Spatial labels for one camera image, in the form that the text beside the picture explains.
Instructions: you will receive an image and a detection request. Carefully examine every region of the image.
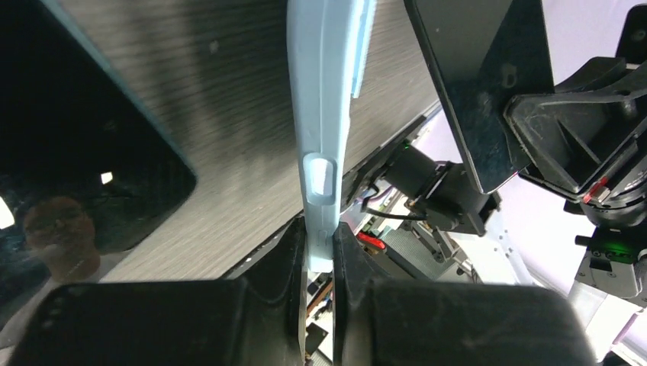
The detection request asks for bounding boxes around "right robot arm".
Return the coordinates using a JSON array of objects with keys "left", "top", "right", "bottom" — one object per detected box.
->
[{"left": 504, "top": 1, "right": 646, "bottom": 359}]

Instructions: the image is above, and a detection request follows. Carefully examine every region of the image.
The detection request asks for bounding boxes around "light blue phone case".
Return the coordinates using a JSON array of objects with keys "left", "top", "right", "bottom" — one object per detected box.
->
[{"left": 286, "top": 0, "right": 377, "bottom": 272}]

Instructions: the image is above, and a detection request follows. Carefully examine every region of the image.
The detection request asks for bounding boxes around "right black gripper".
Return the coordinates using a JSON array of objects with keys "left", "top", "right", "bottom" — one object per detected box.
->
[{"left": 504, "top": 3, "right": 647, "bottom": 228}]

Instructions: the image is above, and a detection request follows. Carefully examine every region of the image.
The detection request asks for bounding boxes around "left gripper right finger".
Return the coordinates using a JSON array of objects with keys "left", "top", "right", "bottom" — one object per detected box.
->
[{"left": 332, "top": 223, "right": 596, "bottom": 365}]

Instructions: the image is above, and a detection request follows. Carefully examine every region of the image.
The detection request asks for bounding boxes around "phone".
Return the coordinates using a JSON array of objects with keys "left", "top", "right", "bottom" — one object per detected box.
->
[
  {"left": 404, "top": 0, "right": 555, "bottom": 193},
  {"left": 1, "top": 1, "right": 197, "bottom": 321}
]

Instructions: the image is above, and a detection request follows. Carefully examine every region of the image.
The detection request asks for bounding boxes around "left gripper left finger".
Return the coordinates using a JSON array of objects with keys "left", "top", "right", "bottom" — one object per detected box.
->
[{"left": 10, "top": 217, "right": 307, "bottom": 365}]

